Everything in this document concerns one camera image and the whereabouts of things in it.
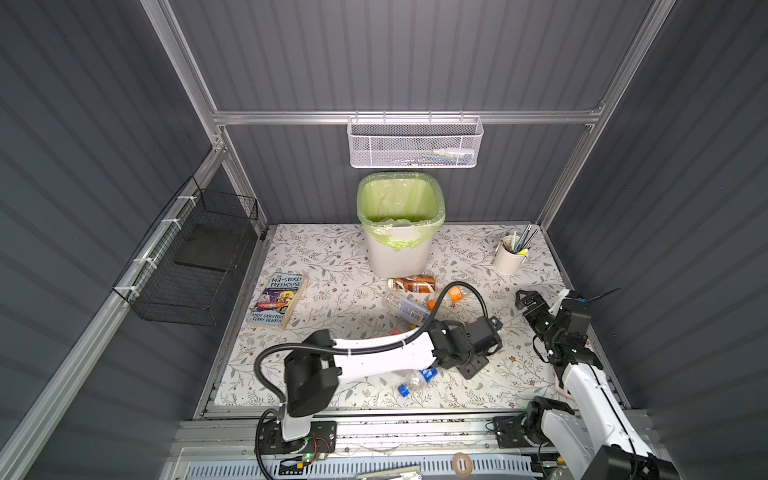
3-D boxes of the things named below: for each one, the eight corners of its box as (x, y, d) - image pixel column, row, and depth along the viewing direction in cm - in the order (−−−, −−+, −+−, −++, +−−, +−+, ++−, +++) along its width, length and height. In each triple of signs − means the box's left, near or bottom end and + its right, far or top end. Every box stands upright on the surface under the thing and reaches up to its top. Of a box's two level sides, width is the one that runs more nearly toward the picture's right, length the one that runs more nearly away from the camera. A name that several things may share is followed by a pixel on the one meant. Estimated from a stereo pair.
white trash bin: (374, 294, 103) (369, 235, 79) (371, 276, 107) (366, 215, 84) (429, 286, 105) (440, 225, 81) (424, 269, 110) (433, 207, 86)
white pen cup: (495, 275, 108) (504, 256, 99) (489, 255, 114) (497, 235, 105) (518, 275, 108) (529, 256, 99) (511, 255, 114) (521, 235, 105)
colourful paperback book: (249, 323, 96) (245, 318, 93) (274, 275, 108) (271, 269, 105) (286, 329, 94) (283, 324, 92) (307, 280, 107) (305, 274, 104)
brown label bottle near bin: (387, 294, 103) (387, 285, 98) (389, 281, 106) (389, 272, 101) (433, 298, 101) (435, 289, 97) (433, 285, 105) (435, 276, 100)
